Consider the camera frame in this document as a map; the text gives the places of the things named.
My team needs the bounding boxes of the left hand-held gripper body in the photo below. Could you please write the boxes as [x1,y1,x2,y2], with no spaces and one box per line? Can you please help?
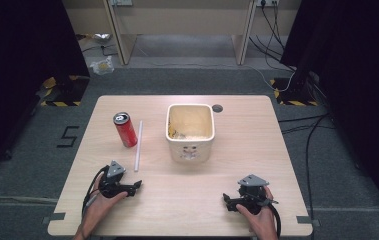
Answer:
[98,160,131,199]

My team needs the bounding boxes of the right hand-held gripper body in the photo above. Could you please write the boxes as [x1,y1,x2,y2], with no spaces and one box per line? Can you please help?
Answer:
[237,174,280,215]

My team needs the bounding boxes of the person's left hand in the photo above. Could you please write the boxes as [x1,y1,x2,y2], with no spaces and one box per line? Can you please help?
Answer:
[80,181,129,232]

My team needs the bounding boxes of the person's right hand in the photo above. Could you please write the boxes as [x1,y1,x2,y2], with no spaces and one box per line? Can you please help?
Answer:
[236,186,278,234]

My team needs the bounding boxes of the white plastic straw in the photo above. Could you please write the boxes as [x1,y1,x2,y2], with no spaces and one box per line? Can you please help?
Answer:
[134,120,144,173]

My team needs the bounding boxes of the red soda can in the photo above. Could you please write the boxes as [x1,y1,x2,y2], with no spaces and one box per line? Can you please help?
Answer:
[112,112,139,149]

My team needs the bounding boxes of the grey tape piece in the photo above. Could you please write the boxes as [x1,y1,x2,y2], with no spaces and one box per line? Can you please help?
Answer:
[41,212,67,225]
[296,215,321,228]

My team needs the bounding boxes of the cream plastic bin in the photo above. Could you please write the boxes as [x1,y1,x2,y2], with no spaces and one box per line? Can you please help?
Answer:
[165,103,216,164]

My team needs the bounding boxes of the stand base with hazard tape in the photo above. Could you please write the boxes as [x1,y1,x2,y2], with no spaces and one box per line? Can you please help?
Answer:
[40,75,90,108]
[270,78,320,107]

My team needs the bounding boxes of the crumpled clear plastic bag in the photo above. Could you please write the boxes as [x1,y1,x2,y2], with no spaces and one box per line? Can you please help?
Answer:
[89,55,115,76]

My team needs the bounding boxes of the crumpled silver foil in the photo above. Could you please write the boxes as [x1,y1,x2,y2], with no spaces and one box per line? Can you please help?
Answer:
[91,32,112,44]

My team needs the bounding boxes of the black curtain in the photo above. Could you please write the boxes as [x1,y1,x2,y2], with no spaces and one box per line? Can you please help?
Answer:
[0,0,90,178]
[280,0,379,225]

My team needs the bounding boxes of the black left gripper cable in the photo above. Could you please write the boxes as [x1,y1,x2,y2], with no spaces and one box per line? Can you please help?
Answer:
[82,165,110,216]

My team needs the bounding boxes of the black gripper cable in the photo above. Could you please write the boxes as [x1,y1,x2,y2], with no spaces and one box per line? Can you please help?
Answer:
[82,165,110,216]
[266,203,282,238]

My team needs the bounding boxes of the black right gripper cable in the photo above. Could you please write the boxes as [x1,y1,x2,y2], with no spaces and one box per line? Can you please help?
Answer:
[266,203,282,238]

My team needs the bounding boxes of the black floor cables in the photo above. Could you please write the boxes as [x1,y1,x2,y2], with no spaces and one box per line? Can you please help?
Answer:
[278,113,337,240]

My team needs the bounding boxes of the short black floor cable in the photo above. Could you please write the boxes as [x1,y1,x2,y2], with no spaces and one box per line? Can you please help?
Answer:
[81,43,119,57]

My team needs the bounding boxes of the black cables from socket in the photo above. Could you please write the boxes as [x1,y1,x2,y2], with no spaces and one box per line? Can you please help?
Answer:
[248,3,298,73]

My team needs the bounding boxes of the white wall socket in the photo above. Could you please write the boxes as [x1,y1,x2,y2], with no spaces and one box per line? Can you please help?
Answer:
[256,0,280,8]

